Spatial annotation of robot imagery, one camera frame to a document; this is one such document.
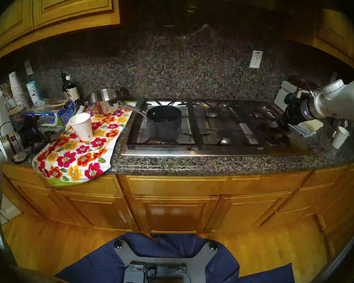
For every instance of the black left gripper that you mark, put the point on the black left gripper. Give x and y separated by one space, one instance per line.
32 135

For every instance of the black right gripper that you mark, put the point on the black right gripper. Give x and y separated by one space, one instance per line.
295 110

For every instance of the black stove knob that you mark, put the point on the black stove knob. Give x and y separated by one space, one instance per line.
272 130
284 141
261 127
271 141

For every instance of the large white paper cup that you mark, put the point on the large white paper cup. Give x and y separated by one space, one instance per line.
82 126

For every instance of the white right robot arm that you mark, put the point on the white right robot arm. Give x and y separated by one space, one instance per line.
339 101

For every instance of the blue patterned paper cup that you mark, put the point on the blue patterned paper cup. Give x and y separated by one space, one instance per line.
33 92

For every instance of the white cup with wooden utensils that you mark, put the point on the white cup with wooden utensils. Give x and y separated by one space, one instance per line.
10 101

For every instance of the stainless steel stock pot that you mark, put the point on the stainless steel stock pot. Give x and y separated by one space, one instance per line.
103 104

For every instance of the small white paper cup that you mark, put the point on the small white paper cup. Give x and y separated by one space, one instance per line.
340 138

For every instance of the blue foodservice foil box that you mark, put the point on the blue foodservice foil box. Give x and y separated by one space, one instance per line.
61 114

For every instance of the folded striped dish cloth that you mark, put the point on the folded striped dish cloth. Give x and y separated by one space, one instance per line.
309 127

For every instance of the dark patterned bowl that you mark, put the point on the dark patterned bowl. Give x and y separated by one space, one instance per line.
16 111

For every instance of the dark bottle with white label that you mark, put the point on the dark bottle with white label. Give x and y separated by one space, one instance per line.
72 90

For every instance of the slim dark glass bottle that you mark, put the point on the slim dark glass bottle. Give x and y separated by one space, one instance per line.
63 85

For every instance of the floral kitchen towel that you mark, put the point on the floral kitchen towel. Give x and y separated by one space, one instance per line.
85 155

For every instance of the stack of white paper cups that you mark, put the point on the stack of white paper cups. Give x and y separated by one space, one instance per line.
17 89

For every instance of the chrome metal utensils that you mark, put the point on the chrome metal utensils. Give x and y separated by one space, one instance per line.
337 124

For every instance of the stainless steel gas cooktop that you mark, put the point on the stainless steel gas cooktop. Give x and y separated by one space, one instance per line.
212 151

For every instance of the wooden upper cabinet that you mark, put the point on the wooden upper cabinet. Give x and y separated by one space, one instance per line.
70 5
336 31

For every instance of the wooden lower cabinet run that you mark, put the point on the wooden lower cabinet run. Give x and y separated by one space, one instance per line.
174 208

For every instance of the blue moving blanket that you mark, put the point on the blue moving blanket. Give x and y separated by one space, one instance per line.
106 264

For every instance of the grey power strip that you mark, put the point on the grey power strip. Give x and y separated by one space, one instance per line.
165 268

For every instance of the white wall switch plate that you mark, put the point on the white wall switch plate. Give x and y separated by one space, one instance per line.
334 77
28 67

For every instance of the white wall power outlet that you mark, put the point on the white wall power outlet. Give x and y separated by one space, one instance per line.
256 59

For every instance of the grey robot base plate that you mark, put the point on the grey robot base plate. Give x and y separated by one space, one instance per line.
165 257

